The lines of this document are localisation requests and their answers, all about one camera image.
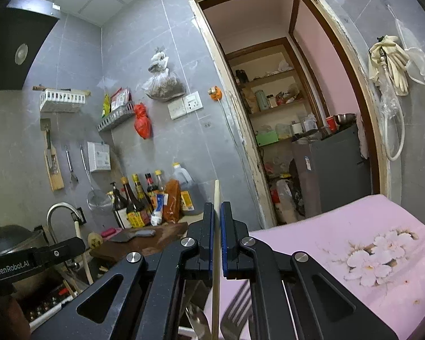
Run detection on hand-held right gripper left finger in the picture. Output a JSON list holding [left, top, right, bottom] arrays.
[[30, 202, 215, 340]]

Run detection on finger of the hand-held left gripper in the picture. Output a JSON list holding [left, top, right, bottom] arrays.
[[33, 237, 86, 268]]

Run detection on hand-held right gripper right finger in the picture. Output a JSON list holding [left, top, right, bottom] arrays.
[[220, 201, 399, 340]]

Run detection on metal fork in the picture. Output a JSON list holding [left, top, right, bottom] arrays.
[[220, 279, 253, 340]]

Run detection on metal spoon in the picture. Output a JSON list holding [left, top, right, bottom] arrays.
[[185, 303, 212, 340]]

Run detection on metal wok with lid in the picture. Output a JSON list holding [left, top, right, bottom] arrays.
[[0, 220, 47, 256]]

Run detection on metal faucet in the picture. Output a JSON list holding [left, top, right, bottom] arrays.
[[47, 202, 84, 245]]

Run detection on cooking oil jug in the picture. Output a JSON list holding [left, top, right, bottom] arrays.
[[172, 162, 204, 216]]

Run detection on orange seasoning packet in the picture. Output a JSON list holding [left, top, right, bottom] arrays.
[[164, 179, 182, 224]]

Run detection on wooden cutting board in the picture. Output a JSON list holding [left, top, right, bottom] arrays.
[[89, 221, 188, 260]]

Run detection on white and blue tube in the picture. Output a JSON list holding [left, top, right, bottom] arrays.
[[150, 194, 165, 226]]

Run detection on metal strainer ladle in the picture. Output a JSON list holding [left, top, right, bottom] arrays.
[[80, 145, 112, 209]]

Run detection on white plastic bag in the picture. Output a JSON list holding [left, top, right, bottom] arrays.
[[275, 179, 299, 225]]

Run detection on wooden knife holder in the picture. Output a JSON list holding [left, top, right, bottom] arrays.
[[44, 149, 65, 192]]

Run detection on soy sauce bottle yellow label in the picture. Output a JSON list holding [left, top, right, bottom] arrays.
[[121, 177, 146, 228]]

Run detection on red-capped sauce bottle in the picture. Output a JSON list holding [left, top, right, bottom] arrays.
[[145, 173, 158, 199]]

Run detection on pink floral cloth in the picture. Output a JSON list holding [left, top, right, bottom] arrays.
[[203, 194, 425, 340]]

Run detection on metal peeler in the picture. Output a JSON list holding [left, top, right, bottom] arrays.
[[64, 145, 78, 185]]

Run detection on yellow-capped sauce bottle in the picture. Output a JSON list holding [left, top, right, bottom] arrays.
[[132, 173, 153, 216]]

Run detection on green box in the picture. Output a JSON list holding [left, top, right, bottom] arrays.
[[256, 130, 279, 146]]

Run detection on hanging metal cleaver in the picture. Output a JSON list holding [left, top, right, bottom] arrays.
[[41, 118, 54, 160]]

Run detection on grey refrigerator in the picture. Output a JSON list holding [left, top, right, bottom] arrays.
[[292, 124, 372, 216]]

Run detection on red plastic bag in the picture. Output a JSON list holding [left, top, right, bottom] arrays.
[[134, 103, 152, 139]]

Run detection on clear bag of dried goods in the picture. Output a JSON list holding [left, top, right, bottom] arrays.
[[142, 51, 186, 100]]

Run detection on red seasoning packets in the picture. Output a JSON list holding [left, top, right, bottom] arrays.
[[110, 88, 132, 111]]

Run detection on wooden rod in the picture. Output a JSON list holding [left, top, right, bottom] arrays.
[[33, 85, 91, 96]]

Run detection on wooden shelf unit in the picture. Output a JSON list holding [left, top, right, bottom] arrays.
[[226, 37, 327, 144]]

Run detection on white hanging cloth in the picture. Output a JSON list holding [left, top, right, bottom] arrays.
[[356, 118, 369, 160]]

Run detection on metal bowl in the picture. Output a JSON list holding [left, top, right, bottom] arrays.
[[333, 113, 357, 126]]

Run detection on black range hood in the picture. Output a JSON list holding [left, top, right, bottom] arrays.
[[0, 0, 61, 91]]

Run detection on cream rubber gloves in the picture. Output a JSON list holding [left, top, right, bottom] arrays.
[[368, 35, 410, 96]]

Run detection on clear plastic bag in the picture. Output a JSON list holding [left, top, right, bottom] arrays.
[[386, 5, 425, 86]]

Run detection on grey-handled cleaver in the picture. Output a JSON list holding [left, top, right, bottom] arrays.
[[110, 228, 156, 243]]

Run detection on wooden door frame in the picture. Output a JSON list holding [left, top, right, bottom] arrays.
[[187, 0, 391, 231]]

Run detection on white wall box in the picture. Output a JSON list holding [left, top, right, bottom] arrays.
[[87, 142, 111, 173]]

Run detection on white wall switch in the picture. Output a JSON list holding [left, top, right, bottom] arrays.
[[168, 99, 186, 120]]

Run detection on white wall socket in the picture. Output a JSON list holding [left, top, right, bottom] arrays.
[[184, 92, 203, 114]]

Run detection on metal wire wall shelf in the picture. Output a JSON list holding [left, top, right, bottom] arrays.
[[97, 103, 135, 132]]

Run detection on white plastic wall rack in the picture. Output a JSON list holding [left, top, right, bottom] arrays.
[[39, 88, 87, 113]]

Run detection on white hose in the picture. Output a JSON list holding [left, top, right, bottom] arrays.
[[379, 78, 406, 162]]

